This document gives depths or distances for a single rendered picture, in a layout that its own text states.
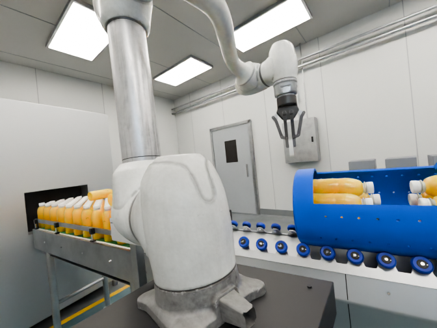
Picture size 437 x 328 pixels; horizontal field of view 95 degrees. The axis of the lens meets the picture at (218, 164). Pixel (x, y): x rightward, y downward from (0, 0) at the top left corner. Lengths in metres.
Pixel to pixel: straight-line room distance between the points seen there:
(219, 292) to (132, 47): 0.59
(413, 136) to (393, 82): 0.89
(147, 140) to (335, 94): 3.98
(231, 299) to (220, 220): 0.11
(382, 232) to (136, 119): 0.72
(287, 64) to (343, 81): 3.50
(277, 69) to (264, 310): 0.75
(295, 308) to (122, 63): 0.63
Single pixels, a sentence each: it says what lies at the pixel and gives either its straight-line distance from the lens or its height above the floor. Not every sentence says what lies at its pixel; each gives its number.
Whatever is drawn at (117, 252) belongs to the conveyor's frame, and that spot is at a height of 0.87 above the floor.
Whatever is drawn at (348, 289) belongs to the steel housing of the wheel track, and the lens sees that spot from 0.82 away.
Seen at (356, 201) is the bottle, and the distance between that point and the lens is 0.77.
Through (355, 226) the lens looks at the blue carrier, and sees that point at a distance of 0.73.
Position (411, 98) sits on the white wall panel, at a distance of 4.23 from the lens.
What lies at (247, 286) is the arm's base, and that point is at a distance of 0.42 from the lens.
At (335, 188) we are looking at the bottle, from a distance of 0.81.
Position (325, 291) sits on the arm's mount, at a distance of 0.44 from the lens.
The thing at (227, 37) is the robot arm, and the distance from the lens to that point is 0.78.
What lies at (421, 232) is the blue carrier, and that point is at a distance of 0.75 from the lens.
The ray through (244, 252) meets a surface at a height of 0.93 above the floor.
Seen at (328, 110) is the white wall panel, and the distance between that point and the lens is 4.27.
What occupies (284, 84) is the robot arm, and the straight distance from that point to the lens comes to 0.85.
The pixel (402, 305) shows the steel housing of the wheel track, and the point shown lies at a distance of 0.83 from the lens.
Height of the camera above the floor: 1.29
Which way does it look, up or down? level
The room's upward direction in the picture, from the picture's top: 6 degrees counter-clockwise
